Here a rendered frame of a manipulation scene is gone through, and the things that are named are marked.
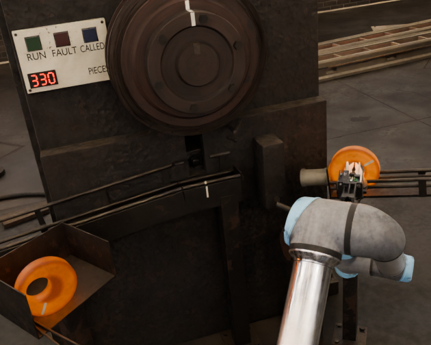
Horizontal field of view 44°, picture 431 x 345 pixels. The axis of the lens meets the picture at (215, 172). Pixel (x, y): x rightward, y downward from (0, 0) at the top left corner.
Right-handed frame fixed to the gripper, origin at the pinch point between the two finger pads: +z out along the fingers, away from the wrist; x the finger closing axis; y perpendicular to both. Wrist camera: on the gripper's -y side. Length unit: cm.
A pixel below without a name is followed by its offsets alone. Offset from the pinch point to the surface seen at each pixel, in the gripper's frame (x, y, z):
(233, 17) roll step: 32, 52, 4
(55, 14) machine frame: 82, 60, -5
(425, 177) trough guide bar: -21.0, 0.0, -2.9
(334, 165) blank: 6.0, 1.3, -0.8
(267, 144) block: 26.9, 9.2, -0.5
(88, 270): 69, 6, -53
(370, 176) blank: -5.0, -1.7, -1.9
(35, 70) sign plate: 88, 48, -16
